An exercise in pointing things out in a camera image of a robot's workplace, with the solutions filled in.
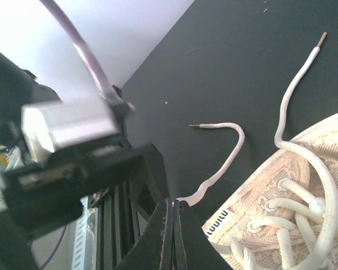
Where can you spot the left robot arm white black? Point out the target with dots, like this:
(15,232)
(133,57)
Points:
(70,150)

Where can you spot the white beige sneaker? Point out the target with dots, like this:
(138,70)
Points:
(293,202)

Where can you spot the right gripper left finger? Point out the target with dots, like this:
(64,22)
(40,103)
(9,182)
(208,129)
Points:
(154,248)

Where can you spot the light blue slotted cable duct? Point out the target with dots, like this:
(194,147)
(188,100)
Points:
(84,244)

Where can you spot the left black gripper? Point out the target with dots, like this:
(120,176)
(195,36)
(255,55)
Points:
(42,199)

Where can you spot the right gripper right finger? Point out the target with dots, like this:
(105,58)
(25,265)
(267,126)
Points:
(192,249)

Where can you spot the black aluminium frame left post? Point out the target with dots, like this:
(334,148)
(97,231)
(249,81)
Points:
(121,225)

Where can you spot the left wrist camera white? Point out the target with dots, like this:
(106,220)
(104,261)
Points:
(51,126)

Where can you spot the white shoelace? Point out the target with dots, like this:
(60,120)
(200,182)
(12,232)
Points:
(298,140)

